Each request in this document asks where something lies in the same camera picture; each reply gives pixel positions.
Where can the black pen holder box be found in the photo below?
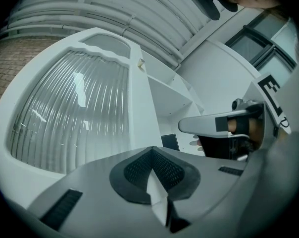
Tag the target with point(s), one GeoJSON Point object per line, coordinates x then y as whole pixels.
{"type": "Point", "coordinates": [169, 141]}

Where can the black head camera mount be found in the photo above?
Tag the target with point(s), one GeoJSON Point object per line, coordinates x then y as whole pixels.
{"type": "Point", "coordinates": [206, 1]}

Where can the row of white ceiling pipes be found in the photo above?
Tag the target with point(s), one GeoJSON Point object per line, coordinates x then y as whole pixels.
{"type": "Point", "coordinates": [102, 11]}

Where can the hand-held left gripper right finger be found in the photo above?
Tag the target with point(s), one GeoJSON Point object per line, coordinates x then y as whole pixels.
{"type": "Point", "coordinates": [209, 182]}

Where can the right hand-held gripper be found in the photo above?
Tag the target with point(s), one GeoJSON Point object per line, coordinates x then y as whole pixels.
{"type": "Point", "coordinates": [268, 95]}

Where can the white shelving unit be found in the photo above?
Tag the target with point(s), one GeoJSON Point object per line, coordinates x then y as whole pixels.
{"type": "Point", "coordinates": [169, 95]}

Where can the black framed window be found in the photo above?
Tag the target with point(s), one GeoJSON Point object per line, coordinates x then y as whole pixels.
{"type": "Point", "coordinates": [248, 47]}

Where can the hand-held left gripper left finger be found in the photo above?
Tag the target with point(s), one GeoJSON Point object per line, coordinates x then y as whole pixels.
{"type": "Point", "coordinates": [95, 187]}

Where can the ribbed glass cabinet door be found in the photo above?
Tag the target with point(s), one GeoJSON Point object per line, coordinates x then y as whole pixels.
{"type": "Point", "coordinates": [72, 113]}

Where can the person's right hand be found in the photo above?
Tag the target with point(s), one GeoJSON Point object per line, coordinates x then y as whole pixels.
{"type": "Point", "coordinates": [256, 130]}

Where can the light grey paw-print sweatshirt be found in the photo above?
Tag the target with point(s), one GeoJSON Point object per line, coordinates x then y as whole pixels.
{"type": "Point", "coordinates": [288, 170]}

